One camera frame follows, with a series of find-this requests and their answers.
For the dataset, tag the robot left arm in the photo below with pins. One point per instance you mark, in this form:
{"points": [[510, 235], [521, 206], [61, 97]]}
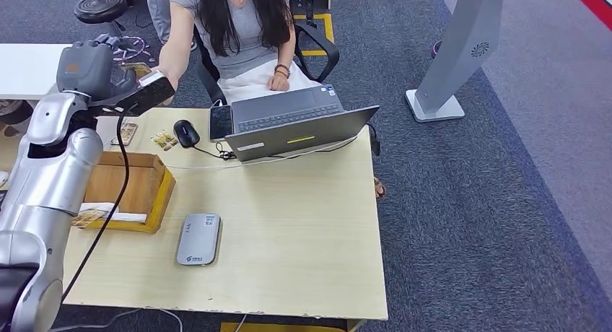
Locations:
{"points": [[48, 186]]}

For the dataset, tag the white rounded device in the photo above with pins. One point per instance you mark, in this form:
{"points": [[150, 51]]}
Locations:
{"points": [[3, 178]]}

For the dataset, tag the white paper strip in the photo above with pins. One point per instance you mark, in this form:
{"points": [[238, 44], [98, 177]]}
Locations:
{"points": [[126, 217]]}

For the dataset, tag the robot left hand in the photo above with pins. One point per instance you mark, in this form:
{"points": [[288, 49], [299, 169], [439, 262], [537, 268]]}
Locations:
{"points": [[83, 69]]}

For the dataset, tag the person's right hand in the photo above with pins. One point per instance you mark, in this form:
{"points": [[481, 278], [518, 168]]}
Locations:
{"points": [[166, 68]]}

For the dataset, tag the black round stool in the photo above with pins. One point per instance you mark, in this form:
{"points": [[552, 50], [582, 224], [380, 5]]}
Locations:
{"points": [[100, 7]]}

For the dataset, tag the person's left hand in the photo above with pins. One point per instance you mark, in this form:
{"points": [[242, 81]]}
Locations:
{"points": [[278, 83]]}

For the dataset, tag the black office chair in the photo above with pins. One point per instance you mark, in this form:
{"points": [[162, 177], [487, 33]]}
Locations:
{"points": [[325, 47]]}

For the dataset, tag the black camera bracket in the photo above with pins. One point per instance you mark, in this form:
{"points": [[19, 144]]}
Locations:
{"points": [[153, 98]]}

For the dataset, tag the gold spare card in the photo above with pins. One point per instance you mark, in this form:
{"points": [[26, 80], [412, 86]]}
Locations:
{"points": [[88, 218]]}

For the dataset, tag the cardboard box yellow trim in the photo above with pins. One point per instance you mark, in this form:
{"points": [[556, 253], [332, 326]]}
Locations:
{"points": [[138, 186]]}

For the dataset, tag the white cabinet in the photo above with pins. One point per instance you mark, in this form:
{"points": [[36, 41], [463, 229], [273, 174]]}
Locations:
{"points": [[24, 69]]}

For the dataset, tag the black smartphone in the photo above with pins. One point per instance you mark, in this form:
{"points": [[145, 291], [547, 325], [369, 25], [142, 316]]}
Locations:
{"points": [[220, 123]]}

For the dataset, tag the yellow floor tape square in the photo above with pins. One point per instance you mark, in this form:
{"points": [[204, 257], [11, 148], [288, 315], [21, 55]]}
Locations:
{"points": [[328, 32]]}

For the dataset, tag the dark round bin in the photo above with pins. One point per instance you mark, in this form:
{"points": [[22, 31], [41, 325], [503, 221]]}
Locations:
{"points": [[436, 49]]}

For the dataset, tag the black stand legs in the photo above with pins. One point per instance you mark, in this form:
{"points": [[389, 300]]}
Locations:
{"points": [[309, 3]]}

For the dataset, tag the black desk device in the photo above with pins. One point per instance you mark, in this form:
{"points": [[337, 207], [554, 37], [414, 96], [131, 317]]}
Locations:
{"points": [[2, 198]]}

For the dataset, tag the person's sandalled foot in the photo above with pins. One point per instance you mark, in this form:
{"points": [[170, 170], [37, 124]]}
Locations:
{"points": [[380, 189]]}

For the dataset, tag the grey kiosk stand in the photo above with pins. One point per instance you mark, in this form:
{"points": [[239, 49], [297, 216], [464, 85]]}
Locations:
{"points": [[456, 47]]}

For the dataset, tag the grey laptop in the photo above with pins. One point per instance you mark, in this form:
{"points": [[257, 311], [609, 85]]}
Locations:
{"points": [[294, 136]]}

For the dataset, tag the black computer mouse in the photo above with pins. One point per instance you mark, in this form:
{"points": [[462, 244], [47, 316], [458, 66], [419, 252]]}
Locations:
{"points": [[186, 134]]}

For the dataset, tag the standing person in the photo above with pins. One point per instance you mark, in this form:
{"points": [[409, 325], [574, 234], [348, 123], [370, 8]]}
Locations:
{"points": [[158, 4]]}

